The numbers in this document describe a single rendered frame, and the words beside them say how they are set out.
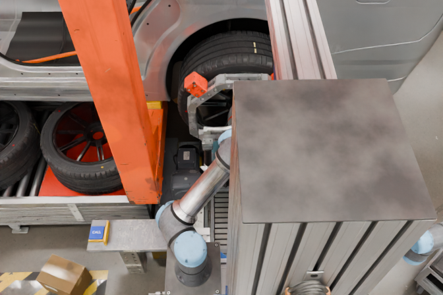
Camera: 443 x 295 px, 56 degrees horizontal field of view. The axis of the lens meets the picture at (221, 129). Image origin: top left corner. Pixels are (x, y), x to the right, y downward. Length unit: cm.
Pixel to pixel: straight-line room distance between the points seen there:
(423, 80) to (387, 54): 165
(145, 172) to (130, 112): 43
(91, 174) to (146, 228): 45
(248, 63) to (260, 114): 135
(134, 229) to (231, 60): 102
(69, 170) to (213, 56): 106
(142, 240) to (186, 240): 71
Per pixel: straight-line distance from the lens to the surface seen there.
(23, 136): 277
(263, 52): 204
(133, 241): 228
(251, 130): 61
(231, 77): 197
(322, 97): 67
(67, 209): 261
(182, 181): 246
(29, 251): 295
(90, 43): 144
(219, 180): 153
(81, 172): 249
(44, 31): 293
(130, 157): 191
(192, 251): 158
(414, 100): 372
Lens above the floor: 251
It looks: 52 degrees down
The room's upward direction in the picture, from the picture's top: straight up
